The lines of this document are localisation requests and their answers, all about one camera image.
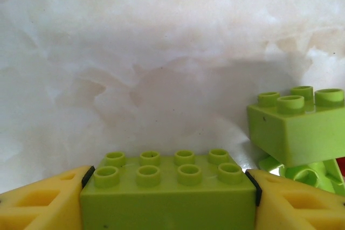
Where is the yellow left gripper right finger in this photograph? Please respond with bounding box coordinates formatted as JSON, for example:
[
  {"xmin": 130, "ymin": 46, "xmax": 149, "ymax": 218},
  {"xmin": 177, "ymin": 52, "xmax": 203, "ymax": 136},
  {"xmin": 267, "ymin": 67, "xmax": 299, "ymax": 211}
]
[{"xmin": 244, "ymin": 169, "xmax": 345, "ymax": 230}]

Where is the long lime green lego brick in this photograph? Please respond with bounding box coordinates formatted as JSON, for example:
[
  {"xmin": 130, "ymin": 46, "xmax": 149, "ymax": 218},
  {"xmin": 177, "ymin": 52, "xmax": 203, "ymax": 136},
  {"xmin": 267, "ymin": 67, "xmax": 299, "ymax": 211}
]
[{"xmin": 80, "ymin": 148, "xmax": 257, "ymax": 230}]

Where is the square lime green lego brick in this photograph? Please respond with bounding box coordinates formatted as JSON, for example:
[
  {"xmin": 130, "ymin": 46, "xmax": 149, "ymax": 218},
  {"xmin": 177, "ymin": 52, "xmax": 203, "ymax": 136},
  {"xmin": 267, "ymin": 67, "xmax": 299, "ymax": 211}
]
[{"xmin": 247, "ymin": 85, "xmax": 345, "ymax": 168}]

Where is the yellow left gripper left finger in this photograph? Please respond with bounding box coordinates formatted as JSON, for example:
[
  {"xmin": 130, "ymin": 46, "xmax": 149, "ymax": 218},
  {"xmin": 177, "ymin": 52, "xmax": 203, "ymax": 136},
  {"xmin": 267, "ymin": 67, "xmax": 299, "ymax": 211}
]
[{"xmin": 0, "ymin": 165, "xmax": 95, "ymax": 230}]

